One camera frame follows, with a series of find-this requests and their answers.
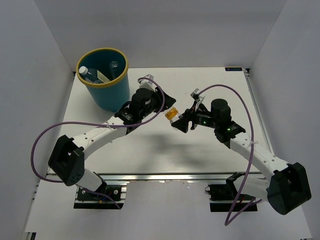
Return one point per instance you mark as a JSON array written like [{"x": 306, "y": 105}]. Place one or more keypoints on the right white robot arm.
[{"x": 285, "y": 186}]

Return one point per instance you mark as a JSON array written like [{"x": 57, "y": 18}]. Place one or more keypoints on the teal bin with yellow rim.
[{"x": 112, "y": 95}]

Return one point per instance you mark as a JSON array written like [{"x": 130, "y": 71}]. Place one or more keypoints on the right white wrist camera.
[{"x": 198, "y": 99}]

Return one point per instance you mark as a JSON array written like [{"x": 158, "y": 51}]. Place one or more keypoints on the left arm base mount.
[{"x": 112, "y": 198}]

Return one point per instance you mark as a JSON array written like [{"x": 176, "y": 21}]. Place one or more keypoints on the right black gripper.
[{"x": 182, "y": 124}]

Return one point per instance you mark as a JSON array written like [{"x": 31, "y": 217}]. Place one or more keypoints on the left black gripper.
[{"x": 159, "y": 100}]

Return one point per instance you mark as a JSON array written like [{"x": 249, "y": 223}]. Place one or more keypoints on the blue table corner label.
[{"x": 233, "y": 69}]

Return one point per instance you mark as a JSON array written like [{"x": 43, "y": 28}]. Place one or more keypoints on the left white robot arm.
[{"x": 68, "y": 157}]

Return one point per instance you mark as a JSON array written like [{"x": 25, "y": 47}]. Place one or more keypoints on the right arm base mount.
[{"x": 221, "y": 196}]

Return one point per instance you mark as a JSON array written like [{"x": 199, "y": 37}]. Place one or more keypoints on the small bottle yellow cap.
[{"x": 172, "y": 114}]

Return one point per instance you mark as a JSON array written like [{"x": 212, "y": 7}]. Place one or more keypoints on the clear square juice bottle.
[{"x": 93, "y": 75}]

